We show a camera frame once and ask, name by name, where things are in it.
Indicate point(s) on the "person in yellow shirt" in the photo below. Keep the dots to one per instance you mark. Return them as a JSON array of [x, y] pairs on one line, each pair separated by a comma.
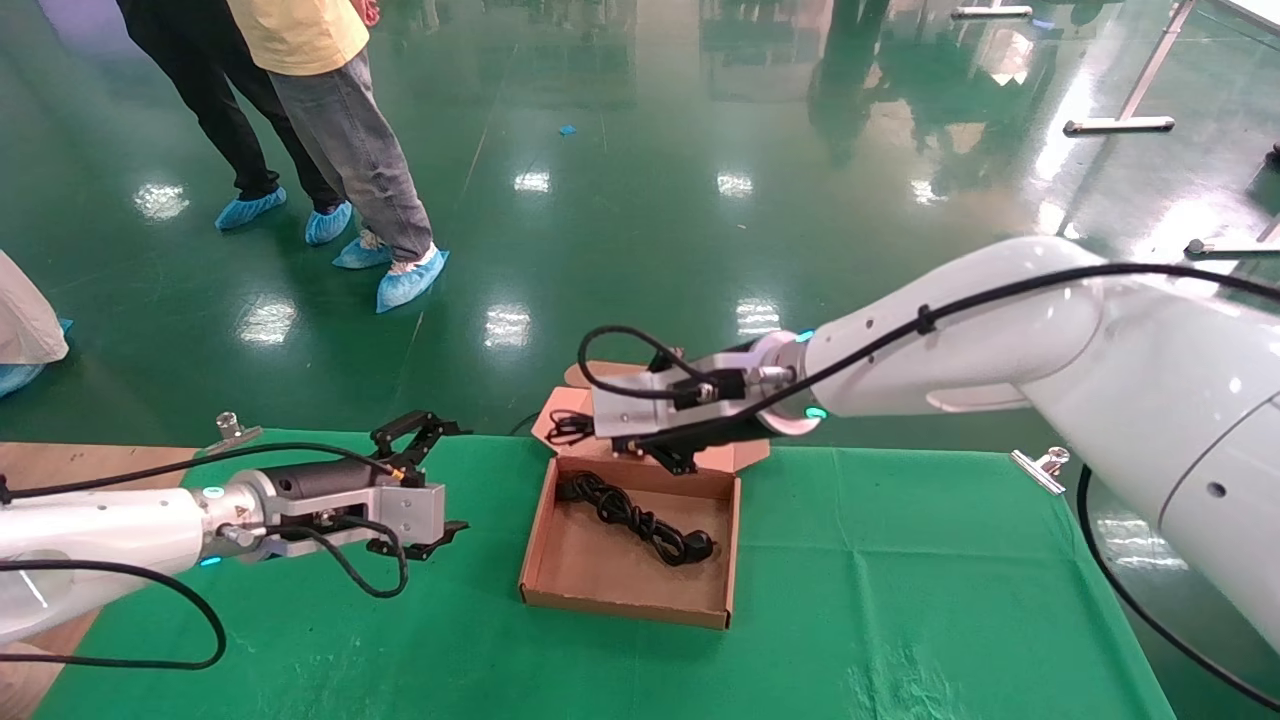
[[350, 140]]

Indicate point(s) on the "blue shoe cover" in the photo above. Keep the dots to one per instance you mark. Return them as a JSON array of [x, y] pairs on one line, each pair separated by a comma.
[[410, 280], [250, 208], [328, 223], [12, 378], [358, 254]]

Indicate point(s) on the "metal stand base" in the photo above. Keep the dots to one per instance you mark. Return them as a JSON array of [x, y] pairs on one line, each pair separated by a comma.
[[1230, 247], [990, 11]]

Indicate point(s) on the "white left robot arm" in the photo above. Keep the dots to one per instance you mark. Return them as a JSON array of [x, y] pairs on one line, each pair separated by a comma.
[[100, 530]]

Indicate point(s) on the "green tablecloth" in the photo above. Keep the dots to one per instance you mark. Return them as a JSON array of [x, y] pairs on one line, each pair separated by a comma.
[[900, 600]]

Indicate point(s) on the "person in white garment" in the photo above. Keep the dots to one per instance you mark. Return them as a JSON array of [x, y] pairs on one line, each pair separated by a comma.
[[25, 320]]

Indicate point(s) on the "brown cardboard box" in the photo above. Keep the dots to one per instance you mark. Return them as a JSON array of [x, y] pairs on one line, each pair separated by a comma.
[[620, 580]]

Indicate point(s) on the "silver metal spring clamp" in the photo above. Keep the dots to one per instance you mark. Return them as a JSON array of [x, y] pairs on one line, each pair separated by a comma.
[[232, 432], [1040, 468]]

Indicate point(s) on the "person in black trousers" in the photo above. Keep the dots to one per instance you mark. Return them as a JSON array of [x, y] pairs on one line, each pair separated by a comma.
[[220, 90]]

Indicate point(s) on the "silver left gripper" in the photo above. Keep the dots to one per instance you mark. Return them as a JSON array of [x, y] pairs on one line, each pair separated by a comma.
[[410, 515]]

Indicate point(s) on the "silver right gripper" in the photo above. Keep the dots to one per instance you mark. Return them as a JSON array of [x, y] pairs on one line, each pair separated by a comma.
[[640, 410]]

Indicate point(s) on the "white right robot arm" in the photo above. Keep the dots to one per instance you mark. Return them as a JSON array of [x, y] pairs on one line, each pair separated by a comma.
[[1000, 350]]

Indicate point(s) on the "metal stand with pole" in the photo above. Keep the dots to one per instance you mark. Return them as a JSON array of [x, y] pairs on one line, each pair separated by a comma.
[[1120, 125]]

